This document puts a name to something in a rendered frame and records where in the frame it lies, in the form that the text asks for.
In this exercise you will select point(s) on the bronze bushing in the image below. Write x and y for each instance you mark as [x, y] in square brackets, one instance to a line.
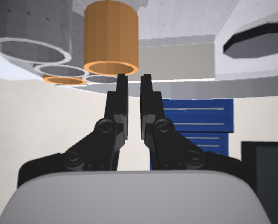
[63, 80]
[111, 38]

